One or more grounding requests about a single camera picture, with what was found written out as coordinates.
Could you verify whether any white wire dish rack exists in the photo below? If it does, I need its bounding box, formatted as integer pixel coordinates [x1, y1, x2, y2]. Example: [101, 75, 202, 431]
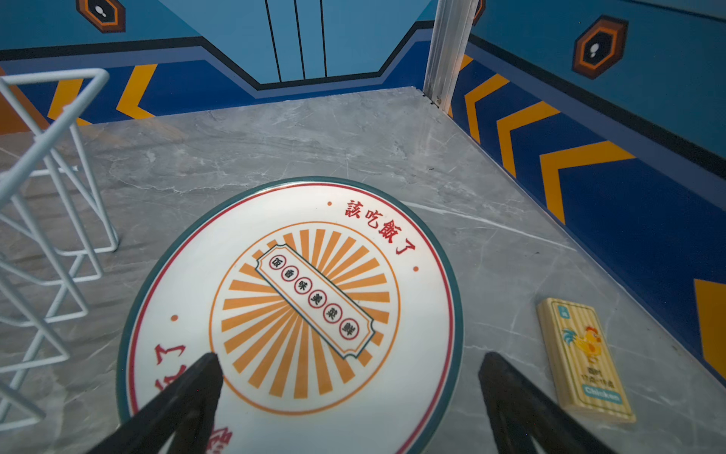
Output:
[1, 68, 120, 432]

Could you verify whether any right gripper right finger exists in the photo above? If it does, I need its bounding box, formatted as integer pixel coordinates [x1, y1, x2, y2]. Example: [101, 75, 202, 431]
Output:
[478, 351, 612, 453]

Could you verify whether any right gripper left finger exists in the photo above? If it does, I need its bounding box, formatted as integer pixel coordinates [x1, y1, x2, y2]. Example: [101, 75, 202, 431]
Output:
[91, 353, 223, 453]

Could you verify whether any small yellow wooden block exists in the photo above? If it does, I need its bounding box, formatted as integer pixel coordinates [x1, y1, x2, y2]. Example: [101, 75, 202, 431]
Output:
[537, 298, 637, 424]

